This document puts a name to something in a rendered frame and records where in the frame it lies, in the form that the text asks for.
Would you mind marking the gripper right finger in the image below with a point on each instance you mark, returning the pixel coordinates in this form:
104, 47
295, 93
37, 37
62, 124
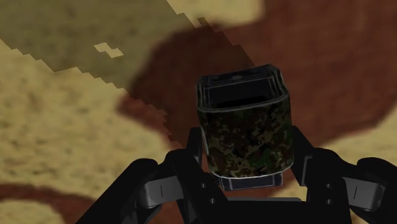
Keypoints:
328, 176

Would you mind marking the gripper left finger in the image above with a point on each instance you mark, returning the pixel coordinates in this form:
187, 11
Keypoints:
183, 173

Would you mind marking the camouflage patterned open box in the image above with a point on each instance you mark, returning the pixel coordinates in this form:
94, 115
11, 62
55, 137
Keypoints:
245, 136

